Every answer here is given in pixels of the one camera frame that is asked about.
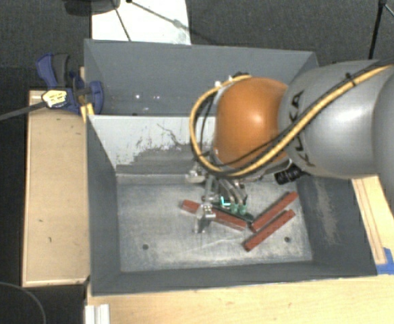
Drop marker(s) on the dark green flat block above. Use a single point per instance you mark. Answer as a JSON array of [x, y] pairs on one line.
[[242, 216]]

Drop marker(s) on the pale wood board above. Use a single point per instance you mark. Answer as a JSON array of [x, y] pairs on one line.
[[57, 194]]

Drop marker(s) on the red-brown flat block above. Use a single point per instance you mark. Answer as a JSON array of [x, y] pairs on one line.
[[191, 206], [274, 211], [268, 232]]

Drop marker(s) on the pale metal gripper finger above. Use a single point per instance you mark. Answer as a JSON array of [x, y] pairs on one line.
[[206, 212]]

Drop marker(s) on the black cylinder on white bracket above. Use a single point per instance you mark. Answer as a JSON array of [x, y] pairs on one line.
[[288, 175]]

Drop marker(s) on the grey metal bin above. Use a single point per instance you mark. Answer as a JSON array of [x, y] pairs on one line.
[[156, 221]]

